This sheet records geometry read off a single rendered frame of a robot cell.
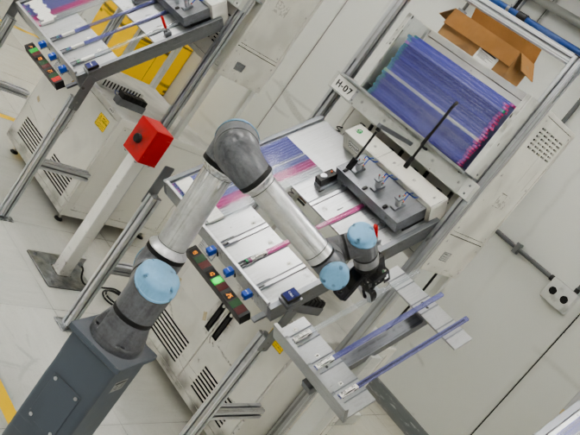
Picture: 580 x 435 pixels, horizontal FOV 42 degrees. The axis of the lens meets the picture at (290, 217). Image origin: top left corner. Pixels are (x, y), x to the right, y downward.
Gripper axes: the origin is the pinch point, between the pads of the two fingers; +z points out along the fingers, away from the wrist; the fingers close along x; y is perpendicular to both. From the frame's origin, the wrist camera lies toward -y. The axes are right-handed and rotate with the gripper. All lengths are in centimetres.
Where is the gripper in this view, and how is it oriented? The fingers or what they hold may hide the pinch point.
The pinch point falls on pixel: (366, 299)
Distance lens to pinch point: 234.8
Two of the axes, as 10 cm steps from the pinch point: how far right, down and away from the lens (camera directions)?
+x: -5.7, -6.0, 5.6
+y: 8.0, -5.5, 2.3
